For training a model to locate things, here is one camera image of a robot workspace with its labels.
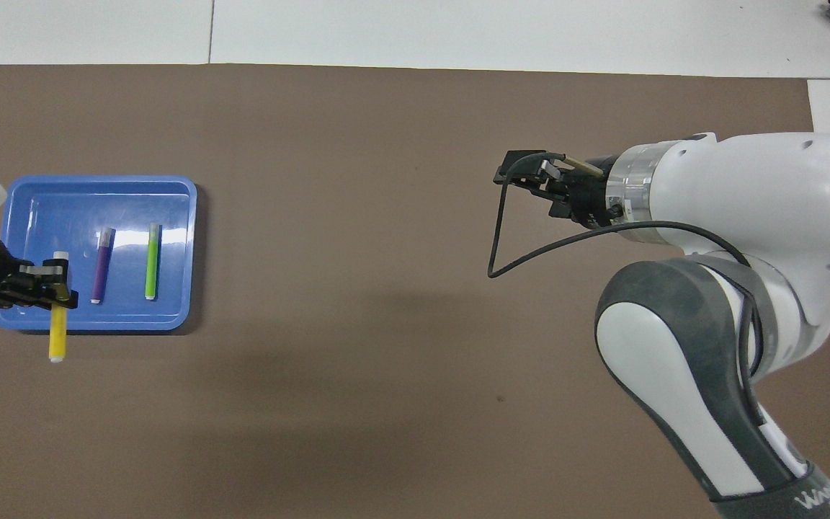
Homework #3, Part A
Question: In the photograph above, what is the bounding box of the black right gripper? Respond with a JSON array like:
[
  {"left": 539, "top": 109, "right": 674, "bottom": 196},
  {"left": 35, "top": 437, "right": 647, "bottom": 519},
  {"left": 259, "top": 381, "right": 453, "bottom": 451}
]
[{"left": 494, "top": 150, "right": 628, "bottom": 230}]

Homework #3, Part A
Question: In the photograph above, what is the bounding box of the blue plastic tray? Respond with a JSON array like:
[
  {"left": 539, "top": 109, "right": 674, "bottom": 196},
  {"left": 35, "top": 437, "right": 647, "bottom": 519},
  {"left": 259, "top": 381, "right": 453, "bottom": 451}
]
[{"left": 0, "top": 174, "right": 198, "bottom": 332}]

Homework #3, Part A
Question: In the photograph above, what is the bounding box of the green highlighter pen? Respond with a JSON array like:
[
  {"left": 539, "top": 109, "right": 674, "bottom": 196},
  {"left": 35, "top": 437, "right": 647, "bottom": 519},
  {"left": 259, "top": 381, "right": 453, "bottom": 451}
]
[{"left": 144, "top": 223, "right": 163, "bottom": 301}]

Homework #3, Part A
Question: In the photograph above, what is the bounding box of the purple highlighter pen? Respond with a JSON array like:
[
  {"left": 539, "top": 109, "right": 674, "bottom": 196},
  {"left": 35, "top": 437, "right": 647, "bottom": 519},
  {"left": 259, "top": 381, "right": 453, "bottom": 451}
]
[{"left": 90, "top": 227, "right": 116, "bottom": 304}]

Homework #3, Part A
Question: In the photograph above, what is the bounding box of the yellow highlighter pen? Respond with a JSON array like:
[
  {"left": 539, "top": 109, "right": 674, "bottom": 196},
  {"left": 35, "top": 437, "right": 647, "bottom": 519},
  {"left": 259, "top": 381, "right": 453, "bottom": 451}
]
[{"left": 48, "top": 250, "right": 71, "bottom": 363}]

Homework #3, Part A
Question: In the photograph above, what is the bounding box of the brown table mat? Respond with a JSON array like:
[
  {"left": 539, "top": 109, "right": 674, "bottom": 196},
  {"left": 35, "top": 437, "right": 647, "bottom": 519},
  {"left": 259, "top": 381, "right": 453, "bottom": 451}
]
[{"left": 0, "top": 63, "right": 830, "bottom": 519}]

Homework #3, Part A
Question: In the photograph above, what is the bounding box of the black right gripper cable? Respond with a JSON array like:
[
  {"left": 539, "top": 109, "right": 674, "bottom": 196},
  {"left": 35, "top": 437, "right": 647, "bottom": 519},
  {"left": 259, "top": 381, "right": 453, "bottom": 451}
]
[{"left": 487, "top": 150, "right": 769, "bottom": 404}]

